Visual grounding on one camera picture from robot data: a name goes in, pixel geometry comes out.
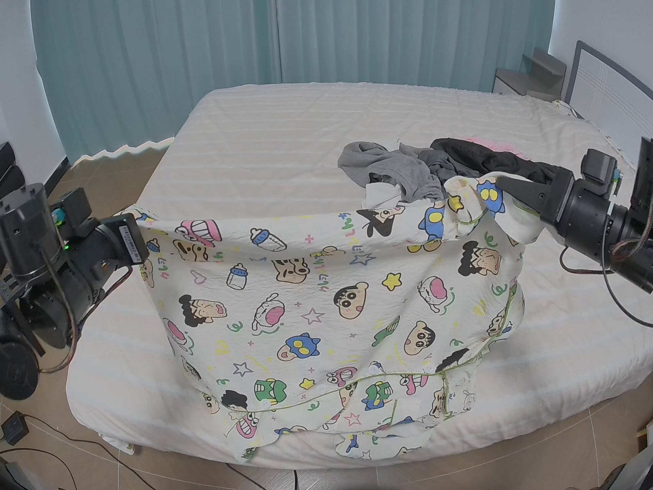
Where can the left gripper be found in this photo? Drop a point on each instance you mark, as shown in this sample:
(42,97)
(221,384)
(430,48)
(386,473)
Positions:
(115,245)

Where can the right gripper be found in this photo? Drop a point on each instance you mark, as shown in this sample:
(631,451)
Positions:
(586,222)

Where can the white printed pyjama top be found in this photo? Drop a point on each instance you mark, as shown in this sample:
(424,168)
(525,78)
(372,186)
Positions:
(306,299)

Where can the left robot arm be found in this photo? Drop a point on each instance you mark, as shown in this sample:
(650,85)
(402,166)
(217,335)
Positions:
(25,232)

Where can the black garment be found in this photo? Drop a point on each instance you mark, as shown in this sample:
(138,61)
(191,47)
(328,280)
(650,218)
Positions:
(510,164)

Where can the pink garment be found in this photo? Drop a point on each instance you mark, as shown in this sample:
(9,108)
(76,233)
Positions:
(497,145)

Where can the dark grey garment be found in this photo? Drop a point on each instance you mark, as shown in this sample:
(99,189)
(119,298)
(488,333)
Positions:
(438,164)

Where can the grey bedside table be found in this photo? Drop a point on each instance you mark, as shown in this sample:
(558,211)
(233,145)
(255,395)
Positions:
(530,77)

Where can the black padded bench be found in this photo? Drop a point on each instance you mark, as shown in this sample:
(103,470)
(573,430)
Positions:
(7,166)

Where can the light grey knit garment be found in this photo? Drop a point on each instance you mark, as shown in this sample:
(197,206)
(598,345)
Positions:
(393,169)

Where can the white garment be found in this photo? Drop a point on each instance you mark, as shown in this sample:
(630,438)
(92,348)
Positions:
(380,192)

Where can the blue-green curtain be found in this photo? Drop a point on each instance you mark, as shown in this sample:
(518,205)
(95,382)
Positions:
(408,23)
(153,59)

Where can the bed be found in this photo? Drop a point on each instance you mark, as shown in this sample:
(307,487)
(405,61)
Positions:
(285,136)

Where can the black power adapter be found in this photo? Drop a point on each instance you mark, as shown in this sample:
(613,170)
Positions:
(15,428)

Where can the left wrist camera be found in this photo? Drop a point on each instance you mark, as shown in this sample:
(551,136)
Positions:
(76,207)

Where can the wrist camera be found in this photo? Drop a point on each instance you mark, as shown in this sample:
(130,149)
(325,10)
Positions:
(598,169)
(76,207)

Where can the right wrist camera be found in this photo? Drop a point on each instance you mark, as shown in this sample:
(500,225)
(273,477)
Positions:
(598,169)

